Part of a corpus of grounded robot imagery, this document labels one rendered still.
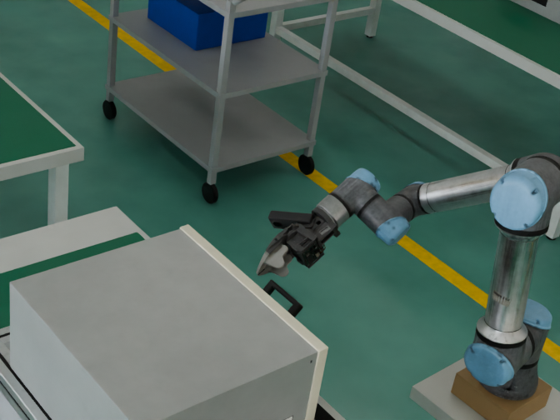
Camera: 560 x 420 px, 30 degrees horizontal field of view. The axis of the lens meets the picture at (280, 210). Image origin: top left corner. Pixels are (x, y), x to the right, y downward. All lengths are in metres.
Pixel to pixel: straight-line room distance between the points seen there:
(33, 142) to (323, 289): 1.38
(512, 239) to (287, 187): 2.66
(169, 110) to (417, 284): 1.47
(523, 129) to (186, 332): 4.20
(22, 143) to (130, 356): 1.81
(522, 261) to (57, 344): 1.03
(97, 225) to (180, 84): 2.23
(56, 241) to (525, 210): 1.40
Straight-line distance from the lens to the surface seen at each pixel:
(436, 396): 2.69
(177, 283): 1.94
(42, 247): 3.01
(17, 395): 2.01
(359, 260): 4.44
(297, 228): 2.46
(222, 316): 1.88
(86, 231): 3.08
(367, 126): 5.52
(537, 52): 4.84
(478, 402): 2.66
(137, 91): 5.14
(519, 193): 2.22
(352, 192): 2.48
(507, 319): 2.39
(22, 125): 3.61
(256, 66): 4.67
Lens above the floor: 2.48
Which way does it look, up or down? 32 degrees down
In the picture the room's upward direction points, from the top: 9 degrees clockwise
